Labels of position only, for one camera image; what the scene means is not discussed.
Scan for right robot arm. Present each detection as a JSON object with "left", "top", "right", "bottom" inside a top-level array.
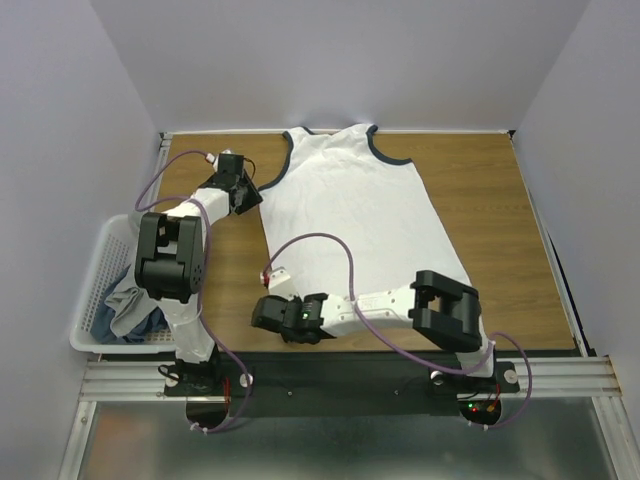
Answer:
[{"left": 251, "top": 268, "right": 496, "bottom": 390}]

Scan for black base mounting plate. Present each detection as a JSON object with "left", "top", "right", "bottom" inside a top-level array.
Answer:
[{"left": 158, "top": 352, "right": 524, "bottom": 423}]

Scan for white tank top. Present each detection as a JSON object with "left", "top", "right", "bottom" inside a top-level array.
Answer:
[{"left": 260, "top": 124, "right": 472, "bottom": 298}]

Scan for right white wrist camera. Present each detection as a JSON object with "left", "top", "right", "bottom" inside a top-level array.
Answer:
[{"left": 261, "top": 267, "right": 297, "bottom": 300}]

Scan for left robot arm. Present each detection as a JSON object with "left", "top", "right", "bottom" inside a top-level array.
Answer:
[{"left": 134, "top": 151, "right": 262, "bottom": 396}]

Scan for blue garment in basket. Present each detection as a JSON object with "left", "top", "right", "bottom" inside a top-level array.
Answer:
[{"left": 90, "top": 267, "right": 167, "bottom": 345}]

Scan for grey tank top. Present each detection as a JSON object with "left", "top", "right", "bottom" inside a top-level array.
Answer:
[{"left": 105, "top": 285, "right": 164, "bottom": 342}]

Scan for white plastic laundry basket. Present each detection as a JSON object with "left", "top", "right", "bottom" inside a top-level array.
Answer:
[{"left": 69, "top": 214, "right": 175, "bottom": 355}]

